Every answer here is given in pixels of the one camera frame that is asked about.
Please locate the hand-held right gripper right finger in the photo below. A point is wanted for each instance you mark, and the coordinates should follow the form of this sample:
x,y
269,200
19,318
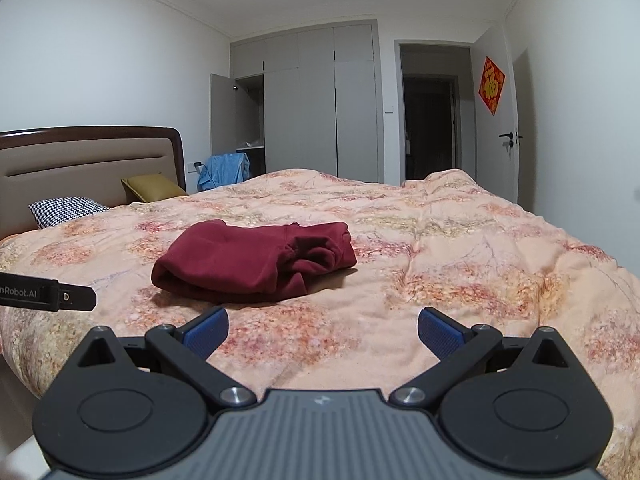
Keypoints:
x,y
440,332

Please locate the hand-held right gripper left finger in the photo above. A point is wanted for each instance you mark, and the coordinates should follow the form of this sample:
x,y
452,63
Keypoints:
x,y
207,332

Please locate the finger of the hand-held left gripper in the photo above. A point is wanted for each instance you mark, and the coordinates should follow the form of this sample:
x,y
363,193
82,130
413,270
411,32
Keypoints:
x,y
77,297

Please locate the maroon sweater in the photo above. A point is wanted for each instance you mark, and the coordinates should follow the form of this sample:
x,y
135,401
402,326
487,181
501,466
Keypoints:
x,y
225,260

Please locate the floral peach blanket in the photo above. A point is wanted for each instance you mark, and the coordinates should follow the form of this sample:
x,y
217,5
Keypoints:
x,y
450,260

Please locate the houndstooth pillow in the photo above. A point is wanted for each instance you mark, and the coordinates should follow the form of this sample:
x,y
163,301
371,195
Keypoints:
x,y
65,210

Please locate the yellow pillow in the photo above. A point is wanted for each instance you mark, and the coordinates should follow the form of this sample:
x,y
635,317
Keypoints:
x,y
152,187

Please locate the beige bed headboard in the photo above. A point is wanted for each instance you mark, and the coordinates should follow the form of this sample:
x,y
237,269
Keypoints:
x,y
75,160

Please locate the blue garment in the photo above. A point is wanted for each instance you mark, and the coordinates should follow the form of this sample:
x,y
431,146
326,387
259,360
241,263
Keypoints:
x,y
222,172

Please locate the white door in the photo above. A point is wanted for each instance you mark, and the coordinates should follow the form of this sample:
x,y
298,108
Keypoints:
x,y
495,170

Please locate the open grey wardrobe door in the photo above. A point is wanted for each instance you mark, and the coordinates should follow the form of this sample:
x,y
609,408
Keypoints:
x,y
222,115

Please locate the grey wardrobe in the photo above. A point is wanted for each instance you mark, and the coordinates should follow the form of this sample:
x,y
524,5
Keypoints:
x,y
310,110

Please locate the red door decoration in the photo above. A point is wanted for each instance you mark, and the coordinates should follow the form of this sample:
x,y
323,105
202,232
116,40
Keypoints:
x,y
491,85

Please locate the white wall socket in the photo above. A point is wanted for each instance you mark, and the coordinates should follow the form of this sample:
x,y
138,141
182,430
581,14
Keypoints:
x,y
196,165

